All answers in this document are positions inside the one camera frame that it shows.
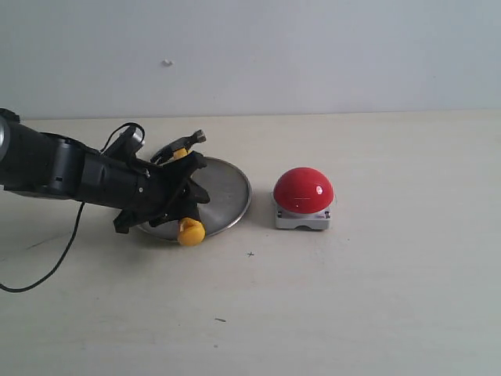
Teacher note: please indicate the round steel plate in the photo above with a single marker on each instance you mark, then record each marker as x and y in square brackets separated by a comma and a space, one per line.
[230, 193]

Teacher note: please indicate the small white wall plug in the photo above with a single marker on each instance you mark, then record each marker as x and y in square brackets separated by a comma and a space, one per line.
[167, 62]

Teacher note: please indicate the red dome push button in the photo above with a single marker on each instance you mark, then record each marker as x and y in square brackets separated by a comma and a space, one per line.
[303, 197]

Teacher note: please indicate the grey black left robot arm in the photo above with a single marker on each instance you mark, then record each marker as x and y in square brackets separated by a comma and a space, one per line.
[52, 166]

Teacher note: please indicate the yellow black claw hammer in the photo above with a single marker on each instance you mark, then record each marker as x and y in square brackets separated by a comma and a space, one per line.
[190, 232]

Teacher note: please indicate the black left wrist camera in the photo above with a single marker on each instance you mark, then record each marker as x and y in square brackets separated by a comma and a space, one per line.
[125, 146]

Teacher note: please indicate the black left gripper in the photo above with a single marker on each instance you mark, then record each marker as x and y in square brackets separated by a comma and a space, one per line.
[147, 194]

